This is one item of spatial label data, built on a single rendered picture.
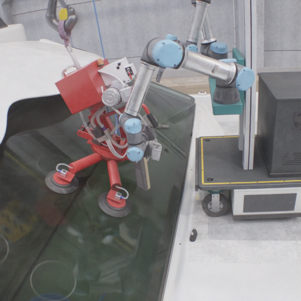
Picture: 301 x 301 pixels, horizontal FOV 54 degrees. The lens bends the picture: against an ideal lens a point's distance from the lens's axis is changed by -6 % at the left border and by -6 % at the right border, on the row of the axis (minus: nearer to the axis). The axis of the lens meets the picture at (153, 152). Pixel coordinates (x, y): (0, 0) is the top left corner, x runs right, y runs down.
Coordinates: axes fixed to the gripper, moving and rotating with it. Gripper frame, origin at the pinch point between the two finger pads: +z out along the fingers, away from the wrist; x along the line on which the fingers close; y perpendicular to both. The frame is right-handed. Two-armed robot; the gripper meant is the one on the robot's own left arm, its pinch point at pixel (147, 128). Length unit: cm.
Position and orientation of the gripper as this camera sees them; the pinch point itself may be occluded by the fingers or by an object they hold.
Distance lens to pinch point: 175.1
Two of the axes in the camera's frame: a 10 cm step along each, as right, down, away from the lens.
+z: 1.8, -4.8, 8.6
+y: -3.9, -8.3, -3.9
